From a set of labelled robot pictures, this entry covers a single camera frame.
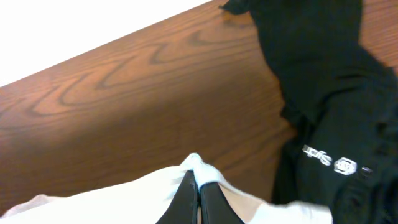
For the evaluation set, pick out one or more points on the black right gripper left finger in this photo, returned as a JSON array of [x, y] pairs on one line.
[[183, 208]]

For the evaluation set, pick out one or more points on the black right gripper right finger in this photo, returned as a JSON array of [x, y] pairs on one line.
[[215, 209]]

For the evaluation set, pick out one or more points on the white printed t-shirt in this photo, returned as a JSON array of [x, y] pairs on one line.
[[146, 199]]

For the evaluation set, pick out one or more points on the black logo t-shirt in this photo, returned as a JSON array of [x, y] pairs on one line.
[[341, 100]]

